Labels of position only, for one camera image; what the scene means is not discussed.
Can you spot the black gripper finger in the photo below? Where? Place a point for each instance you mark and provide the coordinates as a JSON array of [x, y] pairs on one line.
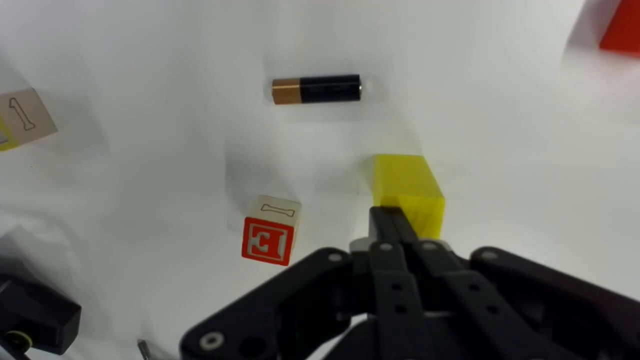
[[401, 324]]

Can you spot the yellow block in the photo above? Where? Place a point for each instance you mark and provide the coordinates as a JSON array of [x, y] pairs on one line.
[[407, 183]]

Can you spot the red letter alphabet block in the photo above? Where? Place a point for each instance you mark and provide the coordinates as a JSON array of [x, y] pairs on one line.
[[271, 228]]

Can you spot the small red block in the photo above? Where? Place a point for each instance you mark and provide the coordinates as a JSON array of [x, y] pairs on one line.
[[622, 33]]

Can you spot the black copper battery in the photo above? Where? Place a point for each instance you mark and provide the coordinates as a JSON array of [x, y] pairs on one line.
[[316, 88]]

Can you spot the wooden number tile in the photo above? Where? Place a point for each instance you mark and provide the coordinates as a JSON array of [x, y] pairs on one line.
[[23, 119]]

